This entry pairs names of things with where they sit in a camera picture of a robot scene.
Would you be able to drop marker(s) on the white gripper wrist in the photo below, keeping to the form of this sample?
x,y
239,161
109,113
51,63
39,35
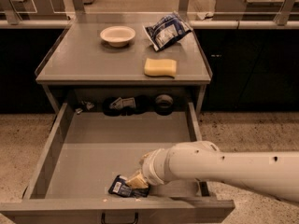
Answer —
x,y
151,169

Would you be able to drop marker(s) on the blue rxbar wrapper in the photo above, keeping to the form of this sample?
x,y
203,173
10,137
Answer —
x,y
120,188

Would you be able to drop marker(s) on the grey top drawer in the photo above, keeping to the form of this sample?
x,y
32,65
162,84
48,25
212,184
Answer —
x,y
83,155

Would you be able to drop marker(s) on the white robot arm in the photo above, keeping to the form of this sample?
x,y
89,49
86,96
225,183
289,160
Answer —
x,y
274,174

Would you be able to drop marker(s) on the grey counter cabinet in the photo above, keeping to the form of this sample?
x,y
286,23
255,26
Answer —
x,y
82,58

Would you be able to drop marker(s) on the yellow sponge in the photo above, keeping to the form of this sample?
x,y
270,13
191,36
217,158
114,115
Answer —
x,y
160,68

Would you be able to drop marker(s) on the white bowl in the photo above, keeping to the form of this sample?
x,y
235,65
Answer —
x,y
118,36

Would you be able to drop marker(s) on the blue white snack bag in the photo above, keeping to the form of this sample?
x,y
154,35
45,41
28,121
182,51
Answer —
x,y
167,31

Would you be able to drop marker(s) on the grey background table left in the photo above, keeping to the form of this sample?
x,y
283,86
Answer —
x,y
33,9

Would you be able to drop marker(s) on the grey background table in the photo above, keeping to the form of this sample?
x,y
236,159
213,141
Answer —
x,y
246,10
33,9

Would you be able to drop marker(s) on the grey background table right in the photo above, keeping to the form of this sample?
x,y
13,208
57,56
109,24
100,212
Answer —
x,y
246,10

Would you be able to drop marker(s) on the black drawer handle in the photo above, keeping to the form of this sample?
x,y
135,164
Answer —
x,y
119,219

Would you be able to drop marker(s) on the grey horizontal rail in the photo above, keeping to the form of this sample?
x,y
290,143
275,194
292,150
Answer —
x,y
238,25

